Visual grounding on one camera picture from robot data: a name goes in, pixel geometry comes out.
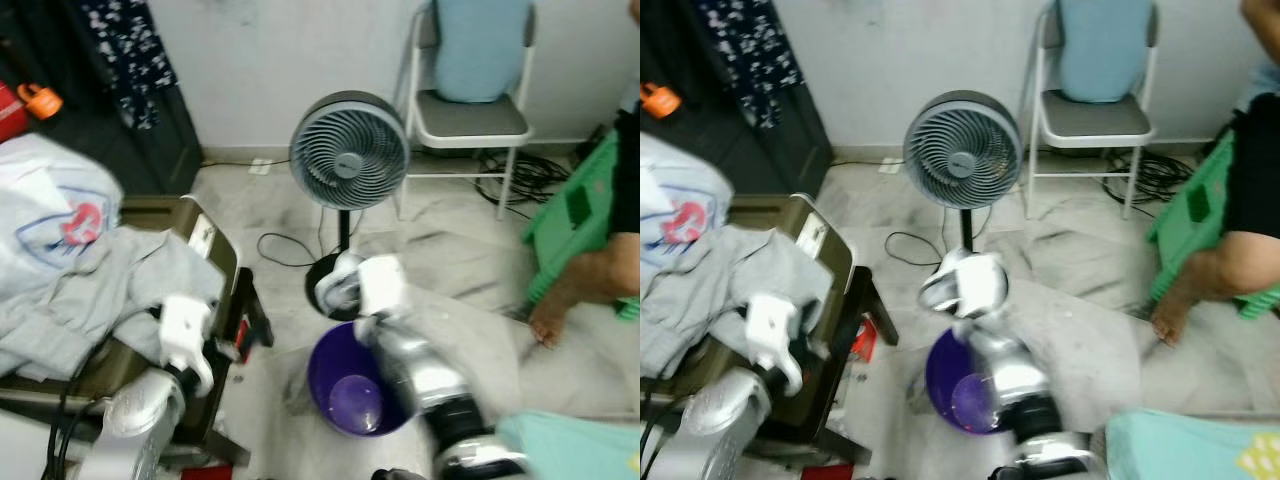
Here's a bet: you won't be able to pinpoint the person's bare leg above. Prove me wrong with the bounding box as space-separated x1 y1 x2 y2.
527 232 641 349
1150 232 1280 346

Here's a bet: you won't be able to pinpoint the white printed t-shirt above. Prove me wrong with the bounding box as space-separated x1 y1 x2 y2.
0 133 123 301
640 133 736 291

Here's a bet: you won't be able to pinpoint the green plastic stool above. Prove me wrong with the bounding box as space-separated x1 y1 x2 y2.
1145 130 1280 321
522 130 641 321

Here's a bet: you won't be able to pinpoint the grey shirt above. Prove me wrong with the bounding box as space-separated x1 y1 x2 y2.
640 225 833 379
0 228 226 381

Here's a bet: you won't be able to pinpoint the orange padlock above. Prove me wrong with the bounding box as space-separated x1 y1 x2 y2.
640 82 681 119
17 82 63 121

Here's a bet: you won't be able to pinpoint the black wardrobe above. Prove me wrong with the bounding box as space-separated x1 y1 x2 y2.
0 0 204 198
640 0 834 198

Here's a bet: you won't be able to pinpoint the white folding chair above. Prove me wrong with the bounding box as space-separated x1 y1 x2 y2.
1025 0 1161 219
395 0 538 221

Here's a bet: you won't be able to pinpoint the dark floral garment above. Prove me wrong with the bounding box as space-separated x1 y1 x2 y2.
697 0 796 131
80 0 179 131

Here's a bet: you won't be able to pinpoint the light blue cushion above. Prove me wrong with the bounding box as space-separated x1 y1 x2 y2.
433 0 534 103
1057 0 1153 103

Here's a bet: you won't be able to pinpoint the black low table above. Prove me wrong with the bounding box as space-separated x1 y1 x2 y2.
640 265 899 471
0 265 273 466

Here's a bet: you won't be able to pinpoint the grey standing fan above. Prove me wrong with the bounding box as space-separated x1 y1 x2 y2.
288 90 411 323
902 90 1024 276

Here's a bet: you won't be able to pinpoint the purple plastic bucket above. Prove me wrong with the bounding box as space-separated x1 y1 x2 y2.
307 320 411 438
925 328 1006 436

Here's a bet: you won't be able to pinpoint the person's black shorts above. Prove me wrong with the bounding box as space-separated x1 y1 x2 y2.
1225 95 1280 241

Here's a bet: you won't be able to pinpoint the red bag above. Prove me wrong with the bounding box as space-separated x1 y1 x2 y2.
0 80 29 143

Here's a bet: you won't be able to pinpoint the tangled black floor cables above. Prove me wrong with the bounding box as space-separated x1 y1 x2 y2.
472 125 611 206
1100 148 1196 206

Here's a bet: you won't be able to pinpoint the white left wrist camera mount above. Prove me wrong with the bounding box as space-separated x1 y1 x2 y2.
745 293 804 396
158 296 217 396

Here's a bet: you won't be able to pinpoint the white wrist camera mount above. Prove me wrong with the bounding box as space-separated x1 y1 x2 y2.
358 256 411 321
962 252 1009 319
158 296 217 396
745 293 804 396

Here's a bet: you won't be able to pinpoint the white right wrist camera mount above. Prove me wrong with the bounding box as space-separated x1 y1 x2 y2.
962 252 1009 319
358 256 411 321

